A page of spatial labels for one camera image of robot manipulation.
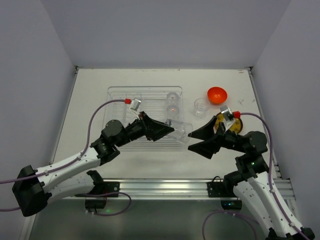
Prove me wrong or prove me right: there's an olive brown plate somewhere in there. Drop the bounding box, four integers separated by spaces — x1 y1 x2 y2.
214 112 243 134

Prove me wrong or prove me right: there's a clear glass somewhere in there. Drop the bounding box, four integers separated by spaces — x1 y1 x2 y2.
193 98 210 119
165 119 193 144
165 104 180 120
165 92 180 106

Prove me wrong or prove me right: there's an orange bowl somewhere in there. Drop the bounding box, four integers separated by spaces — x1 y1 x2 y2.
207 86 228 105

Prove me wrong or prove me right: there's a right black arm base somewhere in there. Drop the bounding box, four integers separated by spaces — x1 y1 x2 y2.
206 176 243 211

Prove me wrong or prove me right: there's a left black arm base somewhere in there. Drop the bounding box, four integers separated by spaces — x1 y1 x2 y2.
84 170 120 213

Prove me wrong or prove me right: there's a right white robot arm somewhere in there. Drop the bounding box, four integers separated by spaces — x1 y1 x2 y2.
188 116 315 240

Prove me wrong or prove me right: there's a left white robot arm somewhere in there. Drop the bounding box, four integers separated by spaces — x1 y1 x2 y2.
12 111 174 217

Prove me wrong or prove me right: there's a clear plastic rack tray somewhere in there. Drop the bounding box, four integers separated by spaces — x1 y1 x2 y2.
101 86 187 141

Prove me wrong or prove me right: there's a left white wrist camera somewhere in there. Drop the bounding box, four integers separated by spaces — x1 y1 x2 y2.
129 98 142 118

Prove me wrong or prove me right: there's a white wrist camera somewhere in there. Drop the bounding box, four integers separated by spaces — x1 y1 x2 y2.
129 98 142 118
220 105 236 130

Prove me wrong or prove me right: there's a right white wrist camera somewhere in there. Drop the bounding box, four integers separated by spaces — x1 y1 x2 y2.
220 105 236 130

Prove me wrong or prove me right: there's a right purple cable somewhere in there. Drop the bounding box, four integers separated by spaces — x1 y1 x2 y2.
202 111 311 240

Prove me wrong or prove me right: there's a purple cable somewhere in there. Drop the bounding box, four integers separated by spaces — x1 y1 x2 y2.
202 111 311 240
0 97 132 217

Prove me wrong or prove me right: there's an aluminium mounting rail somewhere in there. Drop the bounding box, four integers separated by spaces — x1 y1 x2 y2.
31 178 296 200

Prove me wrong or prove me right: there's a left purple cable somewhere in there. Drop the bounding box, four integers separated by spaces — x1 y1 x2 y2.
0 97 132 217

